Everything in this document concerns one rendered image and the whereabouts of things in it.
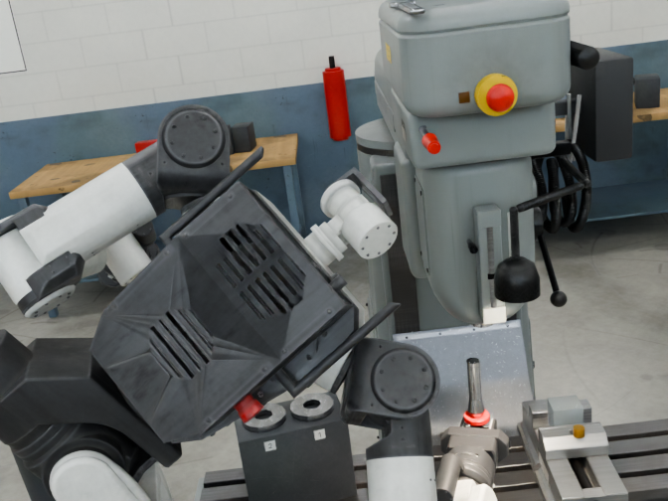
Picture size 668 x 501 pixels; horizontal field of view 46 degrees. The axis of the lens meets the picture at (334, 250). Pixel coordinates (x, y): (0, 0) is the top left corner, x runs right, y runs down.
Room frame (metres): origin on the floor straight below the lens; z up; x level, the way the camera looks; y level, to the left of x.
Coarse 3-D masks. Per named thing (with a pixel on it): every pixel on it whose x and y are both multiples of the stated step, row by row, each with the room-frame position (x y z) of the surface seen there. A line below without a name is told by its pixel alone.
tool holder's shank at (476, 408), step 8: (472, 360) 1.25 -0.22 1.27; (472, 368) 1.24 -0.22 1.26; (472, 376) 1.24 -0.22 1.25; (480, 376) 1.24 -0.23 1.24; (472, 384) 1.24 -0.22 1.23; (480, 384) 1.24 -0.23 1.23; (472, 392) 1.24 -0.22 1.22; (480, 392) 1.24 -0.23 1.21; (472, 400) 1.24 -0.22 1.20; (480, 400) 1.24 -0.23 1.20; (472, 408) 1.24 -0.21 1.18; (480, 408) 1.23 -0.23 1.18; (472, 416) 1.24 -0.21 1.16; (480, 416) 1.24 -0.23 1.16
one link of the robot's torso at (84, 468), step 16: (64, 464) 0.88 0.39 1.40; (80, 464) 0.88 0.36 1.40; (96, 464) 0.89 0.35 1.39; (112, 464) 0.90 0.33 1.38; (64, 480) 0.88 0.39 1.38; (80, 480) 0.88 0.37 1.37; (96, 480) 0.89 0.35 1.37; (112, 480) 0.89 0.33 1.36; (128, 480) 0.90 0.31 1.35; (144, 480) 1.01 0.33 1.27; (160, 480) 1.03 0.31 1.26; (64, 496) 0.88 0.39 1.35; (80, 496) 0.88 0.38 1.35; (96, 496) 0.89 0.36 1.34; (112, 496) 0.89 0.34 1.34; (128, 496) 0.90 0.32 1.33; (144, 496) 0.91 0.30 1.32; (160, 496) 0.97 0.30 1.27
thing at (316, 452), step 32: (256, 416) 1.39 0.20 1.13; (288, 416) 1.39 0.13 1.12; (320, 416) 1.36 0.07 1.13; (256, 448) 1.32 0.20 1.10; (288, 448) 1.33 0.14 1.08; (320, 448) 1.34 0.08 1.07; (256, 480) 1.32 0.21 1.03; (288, 480) 1.33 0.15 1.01; (320, 480) 1.34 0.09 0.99; (352, 480) 1.35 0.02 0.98
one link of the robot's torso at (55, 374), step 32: (0, 352) 0.92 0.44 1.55; (32, 352) 0.97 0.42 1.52; (64, 352) 0.98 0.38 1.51; (0, 384) 0.90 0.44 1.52; (32, 384) 0.90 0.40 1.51; (64, 384) 0.91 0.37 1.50; (96, 384) 0.92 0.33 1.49; (0, 416) 0.90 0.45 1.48; (32, 416) 0.90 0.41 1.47; (64, 416) 0.90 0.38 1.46; (96, 416) 0.91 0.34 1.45; (128, 416) 0.92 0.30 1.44; (32, 448) 0.90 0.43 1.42; (160, 448) 0.93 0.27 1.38
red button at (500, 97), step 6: (498, 84) 1.12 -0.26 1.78; (504, 84) 1.12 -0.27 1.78; (492, 90) 1.11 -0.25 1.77; (498, 90) 1.11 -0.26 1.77; (504, 90) 1.11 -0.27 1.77; (510, 90) 1.11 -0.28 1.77; (486, 96) 1.12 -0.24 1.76; (492, 96) 1.11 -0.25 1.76; (498, 96) 1.11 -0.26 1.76; (504, 96) 1.11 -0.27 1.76; (510, 96) 1.11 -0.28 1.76; (492, 102) 1.11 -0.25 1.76; (498, 102) 1.11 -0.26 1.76; (504, 102) 1.11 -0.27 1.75; (510, 102) 1.11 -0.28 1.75; (492, 108) 1.12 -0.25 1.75; (498, 108) 1.11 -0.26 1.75; (504, 108) 1.11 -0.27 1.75
